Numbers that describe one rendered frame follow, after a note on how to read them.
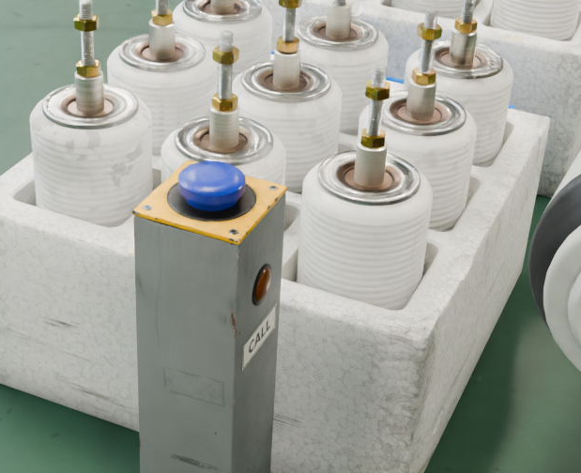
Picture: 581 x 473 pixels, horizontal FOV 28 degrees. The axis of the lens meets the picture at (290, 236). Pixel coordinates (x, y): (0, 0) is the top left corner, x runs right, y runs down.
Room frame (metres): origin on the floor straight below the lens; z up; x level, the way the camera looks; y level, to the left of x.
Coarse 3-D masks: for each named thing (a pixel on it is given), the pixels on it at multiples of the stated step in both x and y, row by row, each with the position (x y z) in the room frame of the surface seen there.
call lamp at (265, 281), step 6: (264, 270) 0.59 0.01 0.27; (264, 276) 0.59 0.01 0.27; (270, 276) 0.60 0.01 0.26; (258, 282) 0.58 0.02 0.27; (264, 282) 0.59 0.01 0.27; (270, 282) 0.60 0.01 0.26; (258, 288) 0.58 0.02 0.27; (264, 288) 0.59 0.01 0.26; (258, 294) 0.58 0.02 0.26; (264, 294) 0.59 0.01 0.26; (258, 300) 0.58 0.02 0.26
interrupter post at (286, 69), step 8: (280, 56) 0.89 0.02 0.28; (288, 56) 0.89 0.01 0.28; (296, 56) 0.89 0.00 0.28; (280, 64) 0.89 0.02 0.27; (288, 64) 0.89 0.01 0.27; (296, 64) 0.89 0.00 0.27; (280, 72) 0.89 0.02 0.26; (288, 72) 0.89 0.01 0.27; (296, 72) 0.89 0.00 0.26; (280, 80) 0.89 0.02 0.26; (288, 80) 0.89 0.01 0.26; (296, 80) 0.89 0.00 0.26
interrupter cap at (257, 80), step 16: (256, 64) 0.93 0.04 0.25; (272, 64) 0.93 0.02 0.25; (304, 64) 0.93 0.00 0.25; (256, 80) 0.90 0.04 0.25; (272, 80) 0.90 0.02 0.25; (304, 80) 0.91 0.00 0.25; (320, 80) 0.90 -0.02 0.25; (256, 96) 0.87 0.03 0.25; (272, 96) 0.87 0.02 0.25; (288, 96) 0.87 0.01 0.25; (304, 96) 0.87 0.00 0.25; (320, 96) 0.88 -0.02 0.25
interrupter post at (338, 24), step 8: (328, 8) 1.01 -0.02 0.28; (336, 8) 1.00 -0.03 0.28; (344, 8) 1.00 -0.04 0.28; (328, 16) 1.01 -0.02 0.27; (336, 16) 1.00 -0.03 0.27; (344, 16) 1.00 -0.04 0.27; (328, 24) 1.00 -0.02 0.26; (336, 24) 1.00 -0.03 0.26; (344, 24) 1.00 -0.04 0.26; (328, 32) 1.00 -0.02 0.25; (336, 32) 1.00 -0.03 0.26; (344, 32) 1.00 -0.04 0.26
